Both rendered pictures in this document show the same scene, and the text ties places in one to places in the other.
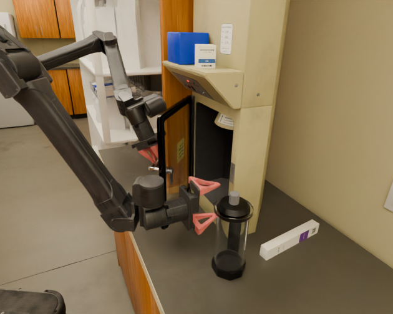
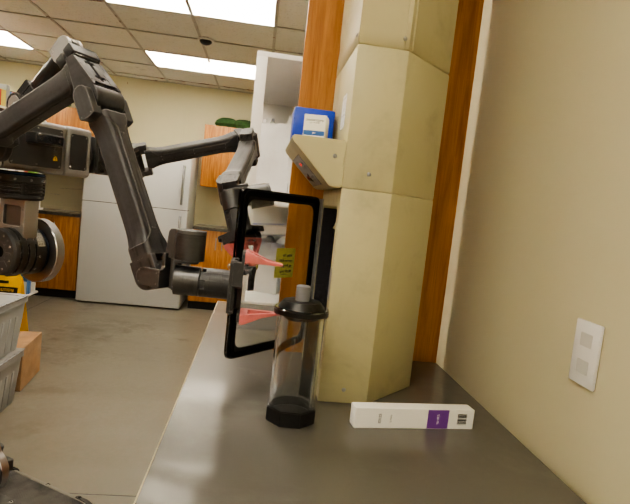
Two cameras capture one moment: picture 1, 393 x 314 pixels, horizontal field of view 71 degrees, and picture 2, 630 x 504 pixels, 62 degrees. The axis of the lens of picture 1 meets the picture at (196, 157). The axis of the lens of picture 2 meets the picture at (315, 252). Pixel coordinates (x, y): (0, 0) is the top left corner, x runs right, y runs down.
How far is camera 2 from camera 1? 0.61 m
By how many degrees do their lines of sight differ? 27
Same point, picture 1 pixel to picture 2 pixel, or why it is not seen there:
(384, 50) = (565, 136)
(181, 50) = (295, 127)
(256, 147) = (367, 251)
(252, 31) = (359, 95)
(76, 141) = (129, 173)
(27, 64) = (110, 97)
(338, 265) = (470, 461)
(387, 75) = (568, 168)
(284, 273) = (368, 443)
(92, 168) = (136, 204)
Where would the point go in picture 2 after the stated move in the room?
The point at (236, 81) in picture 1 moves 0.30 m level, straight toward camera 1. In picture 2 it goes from (334, 151) to (253, 124)
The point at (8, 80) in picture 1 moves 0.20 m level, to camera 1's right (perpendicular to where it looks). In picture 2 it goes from (87, 102) to (172, 106)
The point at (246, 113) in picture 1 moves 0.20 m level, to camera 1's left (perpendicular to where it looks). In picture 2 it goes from (349, 196) to (265, 187)
